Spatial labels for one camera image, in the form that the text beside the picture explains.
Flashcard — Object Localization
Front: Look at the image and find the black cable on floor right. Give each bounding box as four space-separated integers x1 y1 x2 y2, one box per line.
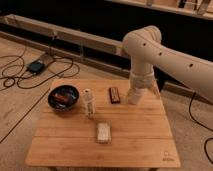
188 91 213 165

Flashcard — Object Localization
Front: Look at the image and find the black cable on floor left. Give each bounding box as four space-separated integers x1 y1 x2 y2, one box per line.
0 43 81 144

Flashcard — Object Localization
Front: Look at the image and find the blue power adapter box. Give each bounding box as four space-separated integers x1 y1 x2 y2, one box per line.
27 61 45 74

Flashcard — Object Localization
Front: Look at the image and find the wooden folding table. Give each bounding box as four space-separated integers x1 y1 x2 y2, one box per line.
26 79 180 168

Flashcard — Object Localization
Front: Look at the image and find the white wrapped snack packet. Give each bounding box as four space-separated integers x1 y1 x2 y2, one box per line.
97 123 111 143

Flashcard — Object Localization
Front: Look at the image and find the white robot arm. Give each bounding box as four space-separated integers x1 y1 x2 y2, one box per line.
123 26 213 104

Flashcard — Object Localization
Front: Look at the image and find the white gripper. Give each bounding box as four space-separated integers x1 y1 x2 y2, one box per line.
129 72 160 99

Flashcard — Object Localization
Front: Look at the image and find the black cable on floor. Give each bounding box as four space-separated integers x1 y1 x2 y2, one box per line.
0 43 81 144
188 91 213 165

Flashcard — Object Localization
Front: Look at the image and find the dark bowl with snacks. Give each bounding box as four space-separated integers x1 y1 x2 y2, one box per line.
48 85 80 111

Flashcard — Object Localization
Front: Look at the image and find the white paper cup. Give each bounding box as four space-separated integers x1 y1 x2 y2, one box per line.
127 88 145 105

